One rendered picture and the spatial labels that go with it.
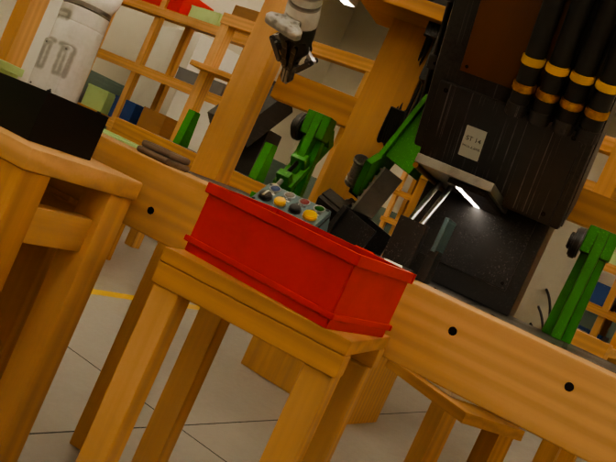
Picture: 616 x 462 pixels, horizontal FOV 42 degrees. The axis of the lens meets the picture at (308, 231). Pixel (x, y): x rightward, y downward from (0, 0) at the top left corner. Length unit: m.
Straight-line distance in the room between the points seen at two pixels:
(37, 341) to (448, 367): 0.80
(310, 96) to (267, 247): 1.16
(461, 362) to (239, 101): 1.16
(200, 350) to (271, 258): 0.31
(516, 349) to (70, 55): 0.98
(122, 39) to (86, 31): 9.03
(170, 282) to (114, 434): 0.26
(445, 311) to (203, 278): 0.47
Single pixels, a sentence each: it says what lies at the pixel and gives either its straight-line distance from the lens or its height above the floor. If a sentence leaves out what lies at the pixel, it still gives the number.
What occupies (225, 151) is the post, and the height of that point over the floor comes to 0.98.
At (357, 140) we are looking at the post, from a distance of 2.18.
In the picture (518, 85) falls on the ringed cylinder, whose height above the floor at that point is 1.32.
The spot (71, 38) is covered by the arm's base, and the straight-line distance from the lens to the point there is 1.59.
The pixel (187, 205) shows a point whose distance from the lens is 1.65.
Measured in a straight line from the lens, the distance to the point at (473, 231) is 1.87.
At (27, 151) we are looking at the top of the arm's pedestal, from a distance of 1.41.
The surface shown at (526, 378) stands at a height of 0.83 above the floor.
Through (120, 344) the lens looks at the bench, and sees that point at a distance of 2.42.
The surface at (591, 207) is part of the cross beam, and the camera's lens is 2.16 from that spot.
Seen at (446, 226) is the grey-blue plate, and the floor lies 1.02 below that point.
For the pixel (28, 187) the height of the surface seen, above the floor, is 0.78.
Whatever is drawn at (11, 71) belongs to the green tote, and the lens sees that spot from 1.86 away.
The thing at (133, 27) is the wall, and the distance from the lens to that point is 10.69.
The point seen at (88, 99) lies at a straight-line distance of 8.33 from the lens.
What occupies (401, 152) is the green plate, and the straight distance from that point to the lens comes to 1.76.
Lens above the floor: 0.97
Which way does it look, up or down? 3 degrees down
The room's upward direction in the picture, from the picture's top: 24 degrees clockwise
